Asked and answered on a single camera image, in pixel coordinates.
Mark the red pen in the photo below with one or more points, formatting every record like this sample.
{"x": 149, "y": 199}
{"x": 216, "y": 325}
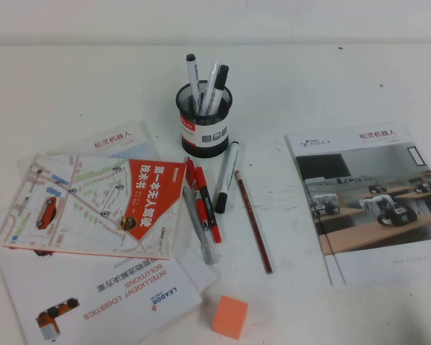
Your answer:
{"x": 190, "y": 174}

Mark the white paper sheet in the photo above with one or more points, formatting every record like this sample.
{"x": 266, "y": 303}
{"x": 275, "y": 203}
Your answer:
{"x": 200, "y": 269}

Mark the grey gel pen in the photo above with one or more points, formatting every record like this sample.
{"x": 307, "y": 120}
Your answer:
{"x": 199, "y": 230}

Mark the black mesh pen holder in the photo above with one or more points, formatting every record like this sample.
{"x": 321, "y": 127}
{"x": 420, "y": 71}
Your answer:
{"x": 200, "y": 143}

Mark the AgileX brochure with photo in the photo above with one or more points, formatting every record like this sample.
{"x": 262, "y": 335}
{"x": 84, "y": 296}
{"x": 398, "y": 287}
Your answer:
{"x": 362, "y": 201}

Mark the silver white pen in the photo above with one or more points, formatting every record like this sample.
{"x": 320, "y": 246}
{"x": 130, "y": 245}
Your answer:
{"x": 210, "y": 90}

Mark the orange cube block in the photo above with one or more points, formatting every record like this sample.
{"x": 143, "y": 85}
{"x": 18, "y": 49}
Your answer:
{"x": 229, "y": 316}

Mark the dark red pencil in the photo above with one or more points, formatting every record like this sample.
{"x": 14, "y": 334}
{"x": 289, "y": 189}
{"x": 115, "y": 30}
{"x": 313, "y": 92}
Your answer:
{"x": 253, "y": 219}

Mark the white Leador logistics brochure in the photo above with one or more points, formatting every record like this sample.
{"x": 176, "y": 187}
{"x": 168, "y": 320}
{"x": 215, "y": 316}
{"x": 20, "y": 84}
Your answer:
{"x": 129, "y": 291}

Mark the white marker black cap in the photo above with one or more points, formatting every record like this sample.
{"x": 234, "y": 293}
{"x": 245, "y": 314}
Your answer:
{"x": 191, "y": 72}
{"x": 222, "y": 77}
{"x": 228, "y": 172}

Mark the book with map cover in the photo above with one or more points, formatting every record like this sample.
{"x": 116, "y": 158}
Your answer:
{"x": 75, "y": 201}

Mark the red marker black label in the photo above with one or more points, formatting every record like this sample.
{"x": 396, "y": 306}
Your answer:
{"x": 203, "y": 187}

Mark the white brochure red title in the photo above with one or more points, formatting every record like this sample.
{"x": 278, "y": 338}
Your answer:
{"x": 111, "y": 142}

